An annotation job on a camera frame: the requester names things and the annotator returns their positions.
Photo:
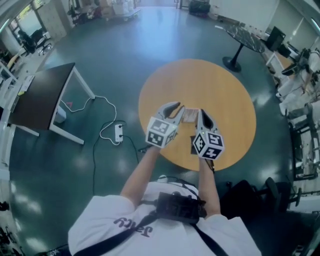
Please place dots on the grey locker cabinet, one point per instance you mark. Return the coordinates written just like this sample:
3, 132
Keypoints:
53, 20

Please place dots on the black crate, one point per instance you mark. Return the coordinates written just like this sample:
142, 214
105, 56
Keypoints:
200, 6

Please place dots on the person's white t-shirt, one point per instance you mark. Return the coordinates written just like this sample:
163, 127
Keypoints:
100, 225

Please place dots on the white power strip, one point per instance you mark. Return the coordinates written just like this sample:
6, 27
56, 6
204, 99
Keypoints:
119, 133

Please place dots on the black standing desk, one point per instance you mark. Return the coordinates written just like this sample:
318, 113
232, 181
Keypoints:
290, 70

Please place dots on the dark cabinet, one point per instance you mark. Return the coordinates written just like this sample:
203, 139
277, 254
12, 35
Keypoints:
275, 37

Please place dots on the black metal rack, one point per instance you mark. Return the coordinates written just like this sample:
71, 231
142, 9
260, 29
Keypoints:
294, 150

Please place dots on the person's right forearm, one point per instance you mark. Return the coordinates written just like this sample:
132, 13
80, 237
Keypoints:
210, 190

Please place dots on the black marble round table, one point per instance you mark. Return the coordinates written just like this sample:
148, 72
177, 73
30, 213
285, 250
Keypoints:
245, 37

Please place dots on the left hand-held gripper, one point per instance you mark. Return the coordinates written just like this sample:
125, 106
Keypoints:
160, 135

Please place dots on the black chest-mounted device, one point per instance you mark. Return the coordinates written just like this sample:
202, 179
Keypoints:
177, 207

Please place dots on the white low table wooden top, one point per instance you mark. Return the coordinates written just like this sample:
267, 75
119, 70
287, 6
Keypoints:
280, 61

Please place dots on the cart with boxes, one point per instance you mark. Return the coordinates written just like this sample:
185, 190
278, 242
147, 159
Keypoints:
125, 10

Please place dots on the dark desk with white legs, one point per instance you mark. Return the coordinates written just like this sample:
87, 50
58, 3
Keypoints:
42, 100

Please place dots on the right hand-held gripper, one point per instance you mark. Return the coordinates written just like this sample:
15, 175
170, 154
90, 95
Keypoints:
210, 145

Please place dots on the white waste bin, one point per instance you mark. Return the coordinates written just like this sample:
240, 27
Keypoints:
60, 115

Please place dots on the white shelving unit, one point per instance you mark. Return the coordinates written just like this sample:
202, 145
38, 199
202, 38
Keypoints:
7, 105

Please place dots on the clothes rack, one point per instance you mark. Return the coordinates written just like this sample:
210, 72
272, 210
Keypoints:
82, 10

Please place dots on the round wooden table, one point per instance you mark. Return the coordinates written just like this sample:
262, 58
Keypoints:
225, 100

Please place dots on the red triangle floor sticker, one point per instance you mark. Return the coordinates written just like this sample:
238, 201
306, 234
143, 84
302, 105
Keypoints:
69, 103

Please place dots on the white paper sheet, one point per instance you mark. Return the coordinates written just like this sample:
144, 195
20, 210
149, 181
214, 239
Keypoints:
27, 83

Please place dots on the person's left forearm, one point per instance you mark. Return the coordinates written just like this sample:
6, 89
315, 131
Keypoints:
140, 180

